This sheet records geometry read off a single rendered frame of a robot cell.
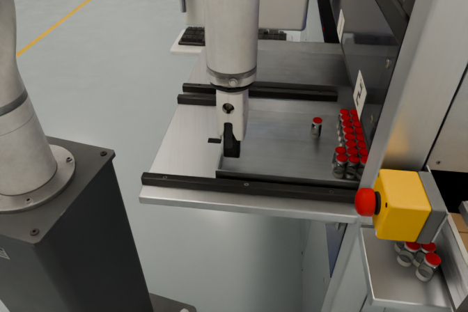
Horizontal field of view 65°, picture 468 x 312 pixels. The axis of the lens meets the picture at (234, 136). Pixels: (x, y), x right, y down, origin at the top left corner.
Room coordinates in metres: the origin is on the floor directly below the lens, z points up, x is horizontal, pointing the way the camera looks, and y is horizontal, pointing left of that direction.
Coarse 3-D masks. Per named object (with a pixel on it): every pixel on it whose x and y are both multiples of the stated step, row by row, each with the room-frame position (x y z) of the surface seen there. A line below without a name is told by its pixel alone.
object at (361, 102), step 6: (360, 72) 0.63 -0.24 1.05; (360, 78) 0.61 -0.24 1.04; (354, 90) 0.63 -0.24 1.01; (360, 90) 0.59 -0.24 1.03; (354, 96) 0.62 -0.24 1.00; (360, 96) 0.58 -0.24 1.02; (354, 102) 0.61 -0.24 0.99; (360, 102) 0.57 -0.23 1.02; (360, 108) 0.56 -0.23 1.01; (360, 114) 0.56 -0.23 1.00
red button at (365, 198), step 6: (360, 192) 0.35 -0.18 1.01; (366, 192) 0.35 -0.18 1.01; (372, 192) 0.35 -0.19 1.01; (354, 198) 0.36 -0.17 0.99; (360, 198) 0.34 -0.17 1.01; (366, 198) 0.34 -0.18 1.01; (372, 198) 0.34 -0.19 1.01; (354, 204) 0.35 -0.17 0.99; (360, 204) 0.34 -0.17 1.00; (366, 204) 0.33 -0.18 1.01; (372, 204) 0.33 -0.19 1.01; (360, 210) 0.33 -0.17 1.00; (366, 210) 0.33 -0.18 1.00; (372, 210) 0.33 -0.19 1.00; (366, 216) 0.33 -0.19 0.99
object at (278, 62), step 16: (272, 48) 1.08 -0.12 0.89; (288, 48) 1.07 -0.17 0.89; (304, 48) 1.07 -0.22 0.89; (320, 48) 1.06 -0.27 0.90; (336, 48) 1.06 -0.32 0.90; (272, 64) 0.98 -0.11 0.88; (288, 64) 0.98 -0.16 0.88; (304, 64) 0.98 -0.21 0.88; (320, 64) 0.98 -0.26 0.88; (336, 64) 0.98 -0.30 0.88; (256, 80) 0.83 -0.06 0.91; (272, 80) 0.89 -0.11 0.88; (288, 80) 0.89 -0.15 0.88; (304, 80) 0.89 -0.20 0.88; (320, 80) 0.89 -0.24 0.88; (336, 80) 0.89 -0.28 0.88; (352, 96) 0.80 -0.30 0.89
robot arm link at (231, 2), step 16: (208, 0) 0.53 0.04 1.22; (224, 0) 0.51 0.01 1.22; (240, 0) 0.51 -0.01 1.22; (256, 0) 0.53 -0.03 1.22; (208, 16) 0.53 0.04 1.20; (224, 16) 0.51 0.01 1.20; (240, 16) 0.51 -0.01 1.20; (256, 16) 0.53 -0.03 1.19; (208, 32) 0.53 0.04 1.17; (224, 32) 0.51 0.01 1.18; (240, 32) 0.51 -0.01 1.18; (256, 32) 0.54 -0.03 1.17; (208, 48) 0.53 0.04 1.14; (224, 48) 0.51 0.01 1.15; (240, 48) 0.51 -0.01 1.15; (256, 48) 0.54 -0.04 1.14; (208, 64) 0.53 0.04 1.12; (224, 64) 0.51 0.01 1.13; (240, 64) 0.51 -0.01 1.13; (256, 64) 0.55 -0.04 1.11
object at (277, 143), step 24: (264, 120) 0.70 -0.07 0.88; (288, 120) 0.70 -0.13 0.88; (312, 120) 0.70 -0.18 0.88; (336, 120) 0.70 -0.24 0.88; (240, 144) 0.61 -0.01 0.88; (264, 144) 0.61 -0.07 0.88; (288, 144) 0.61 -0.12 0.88; (312, 144) 0.61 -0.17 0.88; (336, 144) 0.61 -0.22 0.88; (216, 168) 0.50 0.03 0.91; (240, 168) 0.54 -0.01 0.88; (264, 168) 0.54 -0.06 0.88; (288, 168) 0.54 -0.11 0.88; (312, 168) 0.54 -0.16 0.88
